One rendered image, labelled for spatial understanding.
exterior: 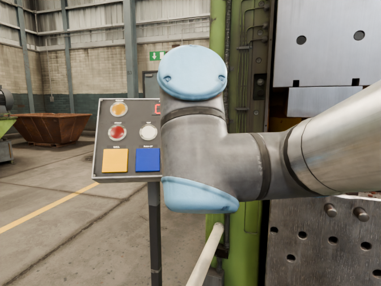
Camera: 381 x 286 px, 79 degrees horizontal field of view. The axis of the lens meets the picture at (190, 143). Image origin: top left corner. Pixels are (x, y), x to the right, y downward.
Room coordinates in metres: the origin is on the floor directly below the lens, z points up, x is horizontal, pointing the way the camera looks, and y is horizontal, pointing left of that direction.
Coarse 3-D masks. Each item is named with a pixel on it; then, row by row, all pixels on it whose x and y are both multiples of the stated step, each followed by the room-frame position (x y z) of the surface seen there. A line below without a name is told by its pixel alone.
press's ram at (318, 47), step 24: (288, 0) 0.76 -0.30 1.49; (312, 0) 0.74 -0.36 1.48; (336, 0) 0.72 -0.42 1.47; (360, 0) 0.70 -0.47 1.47; (288, 24) 0.76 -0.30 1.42; (312, 24) 0.74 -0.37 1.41; (336, 24) 0.72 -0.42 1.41; (360, 24) 0.70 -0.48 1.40; (288, 48) 0.76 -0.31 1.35; (312, 48) 0.74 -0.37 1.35; (336, 48) 0.72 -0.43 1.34; (360, 48) 0.70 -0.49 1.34; (288, 72) 0.76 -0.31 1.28; (312, 72) 0.74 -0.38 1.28; (336, 72) 0.71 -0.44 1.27; (360, 72) 0.69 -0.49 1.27
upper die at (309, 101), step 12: (288, 96) 0.76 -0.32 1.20; (300, 96) 0.74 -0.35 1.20; (312, 96) 0.73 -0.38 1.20; (324, 96) 0.72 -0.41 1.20; (336, 96) 0.71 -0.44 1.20; (348, 96) 0.70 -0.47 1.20; (288, 108) 0.76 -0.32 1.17; (300, 108) 0.74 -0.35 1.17; (312, 108) 0.73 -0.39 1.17; (324, 108) 0.72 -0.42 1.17
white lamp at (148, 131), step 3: (147, 126) 0.76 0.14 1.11; (150, 126) 0.76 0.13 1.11; (144, 129) 0.75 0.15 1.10; (147, 129) 0.75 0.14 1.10; (150, 129) 0.75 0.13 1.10; (153, 129) 0.76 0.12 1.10; (144, 132) 0.75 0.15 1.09; (147, 132) 0.75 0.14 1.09; (150, 132) 0.75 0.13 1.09; (153, 132) 0.75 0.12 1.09; (144, 135) 0.74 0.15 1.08; (147, 135) 0.74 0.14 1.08; (150, 135) 0.75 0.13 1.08; (153, 135) 0.75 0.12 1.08
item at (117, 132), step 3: (117, 126) 0.75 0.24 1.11; (111, 129) 0.75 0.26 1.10; (114, 129) 0.75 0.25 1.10; (117, 129) 0.75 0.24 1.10; (120, 129) 0.75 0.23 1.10; (123, 129) 0.75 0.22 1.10; (111, 132) 0.74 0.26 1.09; (114, 132) 0.74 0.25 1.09; (117, 132) 0.74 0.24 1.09; (120, 132) 0.74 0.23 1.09; (123, 132) 0.74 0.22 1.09; (111, 135) 0.74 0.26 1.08; (114, 135) 0.74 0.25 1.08; (117, 135) 0.74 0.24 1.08; (120, 135) 0.74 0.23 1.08
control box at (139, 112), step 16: (112, 112) 0.78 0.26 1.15; (128, 112) 0.78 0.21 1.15; (144, 112) 0.79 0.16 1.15; (96, 128) 0.75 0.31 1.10; (128, 128) 0.75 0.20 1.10; (160, 128) 0.76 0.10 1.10; (96, 144) 0.72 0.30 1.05; (112, 144) 0.72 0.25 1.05; (128, 144) 0.73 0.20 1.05; (144, 144) 0.73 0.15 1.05; (160, 144) 0.74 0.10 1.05; (96, 160) 0.69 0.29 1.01; (128, 160) 0.70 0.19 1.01; (160, 160) 0.71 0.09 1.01; (96, 176) 0.67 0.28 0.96; (112, 176) 0.67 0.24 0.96; (128, 176) 0.68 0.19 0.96; (144, 176) 0.68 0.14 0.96; (160, 176) 0.69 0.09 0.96
